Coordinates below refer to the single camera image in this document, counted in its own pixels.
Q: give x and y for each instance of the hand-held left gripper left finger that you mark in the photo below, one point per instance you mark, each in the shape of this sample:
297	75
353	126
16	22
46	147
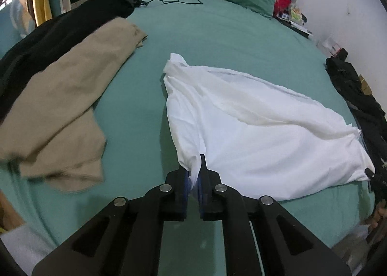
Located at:
185	191

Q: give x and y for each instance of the beige pants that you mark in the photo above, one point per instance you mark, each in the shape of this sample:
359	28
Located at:
66	97

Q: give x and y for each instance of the white hooded jacket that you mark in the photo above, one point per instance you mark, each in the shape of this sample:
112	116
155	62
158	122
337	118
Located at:
257	142

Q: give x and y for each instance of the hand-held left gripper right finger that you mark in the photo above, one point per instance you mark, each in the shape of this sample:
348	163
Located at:
202	200

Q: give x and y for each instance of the black jacket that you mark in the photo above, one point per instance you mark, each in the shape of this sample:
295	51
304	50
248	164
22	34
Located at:
372	130

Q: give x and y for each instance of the brown cardboard box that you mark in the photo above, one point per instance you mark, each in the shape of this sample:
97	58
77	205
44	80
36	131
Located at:
364	85

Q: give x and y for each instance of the person's right hand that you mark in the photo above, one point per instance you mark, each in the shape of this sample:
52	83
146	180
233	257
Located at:
378	217

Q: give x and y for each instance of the blue cartoon cloth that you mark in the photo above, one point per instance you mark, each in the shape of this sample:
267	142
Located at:
12	31

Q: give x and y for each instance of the small red pillow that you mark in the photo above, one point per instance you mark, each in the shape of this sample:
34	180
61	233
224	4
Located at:
281	5

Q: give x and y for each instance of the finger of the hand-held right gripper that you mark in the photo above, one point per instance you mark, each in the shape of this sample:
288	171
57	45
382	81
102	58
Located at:
372	180

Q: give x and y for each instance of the black speaker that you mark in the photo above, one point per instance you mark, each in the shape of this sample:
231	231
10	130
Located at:
343	54

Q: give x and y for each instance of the black charger adapter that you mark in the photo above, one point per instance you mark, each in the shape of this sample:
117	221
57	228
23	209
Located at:
136	1

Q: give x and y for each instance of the items beside pillow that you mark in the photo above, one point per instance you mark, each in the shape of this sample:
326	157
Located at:
299	29

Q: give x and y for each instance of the green snack bag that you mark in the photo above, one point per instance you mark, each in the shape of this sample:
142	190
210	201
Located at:
295	12

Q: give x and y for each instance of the black folded garment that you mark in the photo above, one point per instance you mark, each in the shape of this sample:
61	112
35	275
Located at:
75	18

